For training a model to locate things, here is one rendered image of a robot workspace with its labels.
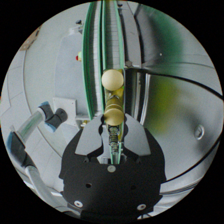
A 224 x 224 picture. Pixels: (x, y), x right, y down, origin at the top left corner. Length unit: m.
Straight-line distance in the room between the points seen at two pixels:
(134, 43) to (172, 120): 0.40
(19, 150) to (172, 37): 0.68
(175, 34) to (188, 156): 0.27
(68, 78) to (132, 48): 0.50
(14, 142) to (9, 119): 3.19
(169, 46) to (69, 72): 0.63
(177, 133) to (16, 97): 3.81
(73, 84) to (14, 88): 3.37
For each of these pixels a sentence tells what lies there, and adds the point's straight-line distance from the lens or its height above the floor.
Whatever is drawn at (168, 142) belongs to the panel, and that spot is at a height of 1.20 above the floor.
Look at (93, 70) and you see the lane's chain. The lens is 0.41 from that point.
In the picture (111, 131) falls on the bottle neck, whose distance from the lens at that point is 0.19.
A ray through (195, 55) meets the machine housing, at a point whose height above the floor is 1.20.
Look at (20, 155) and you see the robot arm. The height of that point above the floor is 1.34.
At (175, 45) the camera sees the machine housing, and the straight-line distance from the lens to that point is 0.24.
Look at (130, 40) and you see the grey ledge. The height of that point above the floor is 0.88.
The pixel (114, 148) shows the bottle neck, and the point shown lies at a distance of 0.27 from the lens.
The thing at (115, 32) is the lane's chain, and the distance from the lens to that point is 0.48.
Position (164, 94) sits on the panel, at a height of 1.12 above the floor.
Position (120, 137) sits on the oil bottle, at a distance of 0.29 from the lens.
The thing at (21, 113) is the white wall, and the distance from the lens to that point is 3.71.
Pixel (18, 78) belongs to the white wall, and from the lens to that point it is 3.87.
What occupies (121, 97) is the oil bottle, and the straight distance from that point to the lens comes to 0.19.
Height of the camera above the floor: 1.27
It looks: 61 degrees down
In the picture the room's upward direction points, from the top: 176 degrees counter-clockwise
